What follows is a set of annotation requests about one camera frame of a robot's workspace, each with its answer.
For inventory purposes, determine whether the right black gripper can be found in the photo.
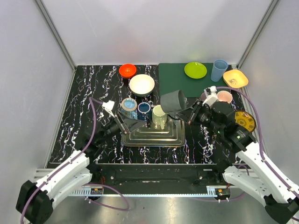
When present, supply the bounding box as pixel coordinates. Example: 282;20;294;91
175;99;223;134

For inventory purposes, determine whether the grey-blue ceramic mug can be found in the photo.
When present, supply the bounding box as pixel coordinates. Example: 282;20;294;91
160;90;187;117

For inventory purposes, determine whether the blue mug yellow inside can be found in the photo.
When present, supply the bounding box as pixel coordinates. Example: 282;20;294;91
120;98;138;119

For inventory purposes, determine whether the dark blue mug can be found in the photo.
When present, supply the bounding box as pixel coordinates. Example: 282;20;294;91
137;102;152;127

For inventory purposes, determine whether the translucent purple cup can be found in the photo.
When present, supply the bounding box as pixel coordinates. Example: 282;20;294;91
200;93;206;101

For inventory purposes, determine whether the light green mug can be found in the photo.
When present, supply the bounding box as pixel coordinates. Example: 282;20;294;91
152;105;167;130

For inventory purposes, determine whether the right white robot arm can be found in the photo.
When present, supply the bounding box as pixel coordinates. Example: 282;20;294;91
174;101;299;224

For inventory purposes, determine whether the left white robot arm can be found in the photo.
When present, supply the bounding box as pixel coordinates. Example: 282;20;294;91
16;112;146;224

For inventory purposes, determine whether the pink mug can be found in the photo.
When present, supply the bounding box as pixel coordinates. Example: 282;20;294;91
217;91;233;104

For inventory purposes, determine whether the silver metal tray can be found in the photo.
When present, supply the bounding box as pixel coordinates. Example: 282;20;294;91
121;118;185;147

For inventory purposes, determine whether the dark green mat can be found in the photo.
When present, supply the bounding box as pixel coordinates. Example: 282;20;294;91
158;63;226;98

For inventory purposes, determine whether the white ceramic bowl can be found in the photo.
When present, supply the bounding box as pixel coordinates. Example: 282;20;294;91
129;74;155;97

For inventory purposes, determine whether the lime green plate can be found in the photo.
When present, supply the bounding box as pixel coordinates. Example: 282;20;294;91
184;62;207;79

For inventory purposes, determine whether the black gold patterned plate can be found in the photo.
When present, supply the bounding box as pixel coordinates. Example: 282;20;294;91
235;111;256;132

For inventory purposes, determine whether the orange red bowl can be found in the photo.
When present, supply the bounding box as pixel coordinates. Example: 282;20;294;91
119;63;137;78

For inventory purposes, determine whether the light blue tumbler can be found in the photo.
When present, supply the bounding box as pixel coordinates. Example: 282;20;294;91
211;59;228;82

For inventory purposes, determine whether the yellow square dish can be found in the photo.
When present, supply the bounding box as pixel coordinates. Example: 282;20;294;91
223;70;249;89

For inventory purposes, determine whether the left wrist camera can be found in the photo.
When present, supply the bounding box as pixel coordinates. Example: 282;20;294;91
102;100;116;118

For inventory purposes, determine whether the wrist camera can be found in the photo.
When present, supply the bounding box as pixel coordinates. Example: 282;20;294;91
102;100;116;118
203;86;218;107

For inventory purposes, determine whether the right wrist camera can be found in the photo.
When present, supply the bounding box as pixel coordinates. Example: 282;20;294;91
203;86;218;107

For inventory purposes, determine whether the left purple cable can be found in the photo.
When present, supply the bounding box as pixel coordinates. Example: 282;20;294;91
20;97;130;224

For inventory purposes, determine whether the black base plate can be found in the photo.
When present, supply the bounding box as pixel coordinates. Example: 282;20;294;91
92;164;227;195

